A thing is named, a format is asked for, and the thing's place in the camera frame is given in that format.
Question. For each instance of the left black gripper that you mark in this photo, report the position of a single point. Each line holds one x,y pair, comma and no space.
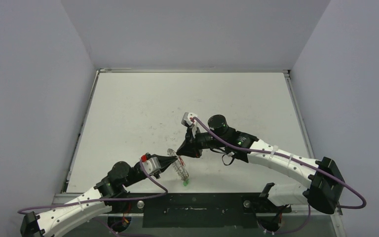
165,161

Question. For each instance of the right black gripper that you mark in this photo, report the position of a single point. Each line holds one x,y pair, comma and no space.
193,143

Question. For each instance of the silver keyring disc with rings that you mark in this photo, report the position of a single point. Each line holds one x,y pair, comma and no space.
180,170

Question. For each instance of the key with red tag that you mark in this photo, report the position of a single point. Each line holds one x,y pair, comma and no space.
181,161

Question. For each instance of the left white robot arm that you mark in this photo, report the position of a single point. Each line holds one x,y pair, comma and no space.
58,220

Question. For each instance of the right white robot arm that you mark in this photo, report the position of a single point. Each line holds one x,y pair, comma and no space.
318,181

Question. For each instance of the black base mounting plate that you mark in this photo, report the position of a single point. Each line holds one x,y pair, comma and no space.
201,210

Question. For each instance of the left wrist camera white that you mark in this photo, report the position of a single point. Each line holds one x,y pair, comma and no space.
151,165

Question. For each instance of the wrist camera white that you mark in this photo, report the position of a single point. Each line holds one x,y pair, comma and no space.
151,165
189,121

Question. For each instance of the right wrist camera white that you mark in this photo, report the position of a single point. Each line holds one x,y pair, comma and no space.
189,121

